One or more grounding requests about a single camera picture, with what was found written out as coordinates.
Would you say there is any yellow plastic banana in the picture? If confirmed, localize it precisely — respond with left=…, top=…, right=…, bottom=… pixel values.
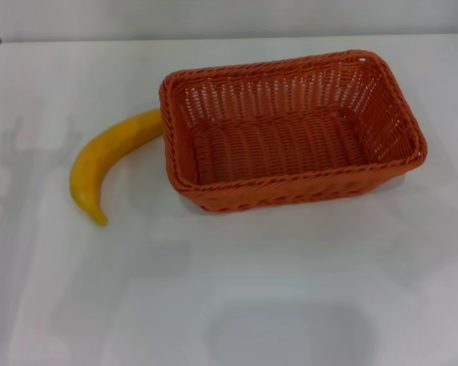
left=69, top=108, right=164, bottom=227

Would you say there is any orange woven plastic basket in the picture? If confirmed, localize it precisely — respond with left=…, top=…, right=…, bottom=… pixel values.
left=159, top=48, right=428, bottom=214

